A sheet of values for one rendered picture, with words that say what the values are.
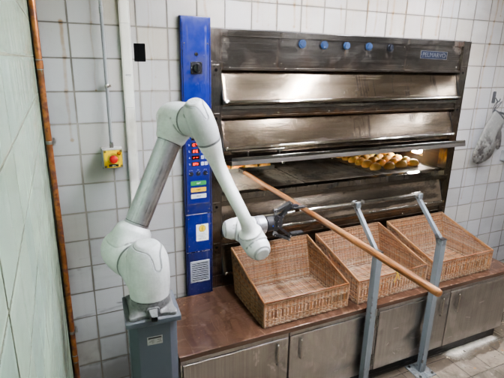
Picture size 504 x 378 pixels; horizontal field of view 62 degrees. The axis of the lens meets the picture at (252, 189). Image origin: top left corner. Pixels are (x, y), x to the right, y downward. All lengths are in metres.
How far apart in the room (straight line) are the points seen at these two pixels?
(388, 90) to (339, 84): 0.38
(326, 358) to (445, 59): 2.14
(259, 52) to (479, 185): 2.22
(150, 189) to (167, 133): 0.24
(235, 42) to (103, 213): 1.15
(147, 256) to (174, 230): 0.87
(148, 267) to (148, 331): 0.26
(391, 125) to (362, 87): 0.38
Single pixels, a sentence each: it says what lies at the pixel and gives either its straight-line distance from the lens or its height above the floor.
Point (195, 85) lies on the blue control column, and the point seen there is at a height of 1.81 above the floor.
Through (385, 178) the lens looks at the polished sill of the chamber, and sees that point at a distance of 3.11.
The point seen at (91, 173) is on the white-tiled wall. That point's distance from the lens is 2.29.
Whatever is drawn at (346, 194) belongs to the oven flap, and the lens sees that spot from 2.96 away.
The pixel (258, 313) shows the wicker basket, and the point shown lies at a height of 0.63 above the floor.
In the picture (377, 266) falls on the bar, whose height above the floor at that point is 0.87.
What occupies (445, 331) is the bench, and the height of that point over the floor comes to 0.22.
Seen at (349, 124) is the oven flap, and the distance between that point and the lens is 2.83.
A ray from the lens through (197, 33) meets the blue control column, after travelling 2.29.
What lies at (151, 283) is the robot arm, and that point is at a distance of 1.64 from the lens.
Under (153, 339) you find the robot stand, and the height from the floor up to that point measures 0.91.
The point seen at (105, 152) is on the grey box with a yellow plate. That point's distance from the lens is 2.19.
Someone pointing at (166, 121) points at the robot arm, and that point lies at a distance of 1.78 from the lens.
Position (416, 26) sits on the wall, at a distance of 3.10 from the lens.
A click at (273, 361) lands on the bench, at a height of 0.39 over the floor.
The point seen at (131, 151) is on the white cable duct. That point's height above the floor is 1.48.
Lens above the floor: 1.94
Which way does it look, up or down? 17 degrees down
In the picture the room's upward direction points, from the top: 1 degrees clockwise
